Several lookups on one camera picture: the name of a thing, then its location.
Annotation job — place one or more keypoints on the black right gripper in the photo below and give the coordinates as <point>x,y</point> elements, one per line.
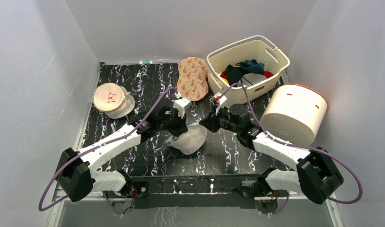
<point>214,120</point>

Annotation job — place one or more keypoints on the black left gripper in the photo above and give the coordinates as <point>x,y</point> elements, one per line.
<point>181,127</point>

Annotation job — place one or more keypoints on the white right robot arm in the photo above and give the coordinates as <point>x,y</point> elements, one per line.
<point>313,174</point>

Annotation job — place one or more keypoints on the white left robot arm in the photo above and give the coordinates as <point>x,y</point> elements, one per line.
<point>78,173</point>

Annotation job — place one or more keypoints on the floral padded laundry bag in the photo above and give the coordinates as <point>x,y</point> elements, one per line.
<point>192,81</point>

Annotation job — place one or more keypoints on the clothes pile in basket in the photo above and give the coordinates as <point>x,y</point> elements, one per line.
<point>248,73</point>

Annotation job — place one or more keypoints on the green white marker pen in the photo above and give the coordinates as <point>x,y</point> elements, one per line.
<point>146,62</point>

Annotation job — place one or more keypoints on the white cylindrical drum container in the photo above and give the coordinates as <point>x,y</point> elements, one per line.
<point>294,113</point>

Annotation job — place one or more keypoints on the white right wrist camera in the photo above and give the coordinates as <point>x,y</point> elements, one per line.
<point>219,99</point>

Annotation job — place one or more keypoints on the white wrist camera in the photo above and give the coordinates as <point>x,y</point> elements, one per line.
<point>219,99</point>
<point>182,105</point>

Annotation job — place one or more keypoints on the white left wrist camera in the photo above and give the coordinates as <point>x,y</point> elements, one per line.
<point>182,105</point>

